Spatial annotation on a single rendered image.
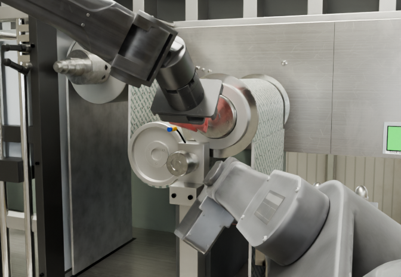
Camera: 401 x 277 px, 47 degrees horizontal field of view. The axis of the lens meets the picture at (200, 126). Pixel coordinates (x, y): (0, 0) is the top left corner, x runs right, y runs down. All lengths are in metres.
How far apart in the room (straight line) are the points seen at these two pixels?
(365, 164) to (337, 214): 3.37
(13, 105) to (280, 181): 0.72
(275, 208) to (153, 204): 1.06
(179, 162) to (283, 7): 0.58
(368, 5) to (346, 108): 0.25
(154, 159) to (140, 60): 0.34
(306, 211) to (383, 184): 3.45
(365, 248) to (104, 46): 0.39
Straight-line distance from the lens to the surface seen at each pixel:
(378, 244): 0.22
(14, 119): 0.92
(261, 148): 0.84
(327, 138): 1.09
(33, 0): 0.50
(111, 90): 0.91
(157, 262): 1.09
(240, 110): 0.78
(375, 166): 3.60
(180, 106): 0.68
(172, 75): 0.62
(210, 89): 0.70
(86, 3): 0.52
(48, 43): 0.85
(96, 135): 1.05
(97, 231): 1.09
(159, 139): 0.86
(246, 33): 1.13
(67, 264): 1.08
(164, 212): 1.27
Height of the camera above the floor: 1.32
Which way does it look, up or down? 6 degrees down
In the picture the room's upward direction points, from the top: straight up
